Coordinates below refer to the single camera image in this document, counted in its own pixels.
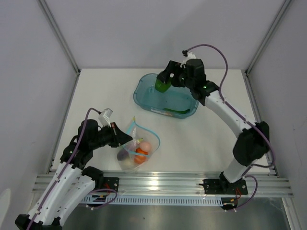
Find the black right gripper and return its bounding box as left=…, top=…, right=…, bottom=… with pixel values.
left=157, top=61, right=194, bottom=90

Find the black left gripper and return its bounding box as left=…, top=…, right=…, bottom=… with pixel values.
left=90, top=122, right=132, bottom=150

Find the green bell pepper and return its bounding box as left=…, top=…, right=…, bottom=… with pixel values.
left=154, top=72, right=172, bottom=93

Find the purple eggplant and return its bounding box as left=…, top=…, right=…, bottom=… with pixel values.
left=117, top=138, right=143, bottom=161

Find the clear zip top bag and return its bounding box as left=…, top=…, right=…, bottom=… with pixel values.
left=117, top=118, right=161, bottom=172

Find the brown egg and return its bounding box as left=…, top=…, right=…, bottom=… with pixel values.
left=140, top=141, right=152, bottom=152

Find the orange tomato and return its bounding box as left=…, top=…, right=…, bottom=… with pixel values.
left=134, top=148, right=148, bottom=164

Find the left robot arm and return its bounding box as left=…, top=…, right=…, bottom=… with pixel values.
left=15, top=119, right=132, bottom=230

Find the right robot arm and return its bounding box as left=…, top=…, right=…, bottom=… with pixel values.
left=155, top=59, right=270, bottom=194

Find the teal translucent plastic tray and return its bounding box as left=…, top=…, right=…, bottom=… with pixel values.
left=133, top=73, right=199, bottom=119

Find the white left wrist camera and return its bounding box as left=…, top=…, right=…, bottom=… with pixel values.
left=98, top=108, right=113, bottom=127

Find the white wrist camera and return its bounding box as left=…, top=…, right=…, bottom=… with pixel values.
left=98, top=108, right=113, bottom=127
left=180, top=50, right=197, bottom=68

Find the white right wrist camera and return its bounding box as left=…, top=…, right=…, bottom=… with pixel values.
left=180, top=50, right=197, bottom=68

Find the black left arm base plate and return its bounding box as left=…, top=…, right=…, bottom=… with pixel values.
left=102, top=177, right=119, bottom=191

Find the white slotted cable duct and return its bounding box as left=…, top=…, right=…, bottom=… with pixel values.
left=76, top=196, right=223, bottom=206

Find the left aluminium frame post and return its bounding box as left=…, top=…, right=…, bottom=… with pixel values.
left=37, top=0, right=81, bottom=75

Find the aluminium frame post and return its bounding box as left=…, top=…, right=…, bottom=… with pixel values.
left=244, top=0, right=295, bottom=75
left=37, top=0, right=81, bottom=75

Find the right aluminium frame post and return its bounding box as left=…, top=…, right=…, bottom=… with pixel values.
left=244, top=0, right=295, bottom=75

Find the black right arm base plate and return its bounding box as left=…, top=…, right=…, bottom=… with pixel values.
left=199, top=179, right=248, bottom=195

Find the aluminium mounting rail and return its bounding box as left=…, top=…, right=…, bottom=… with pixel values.
left=104, top=171, right=294, bottom=197

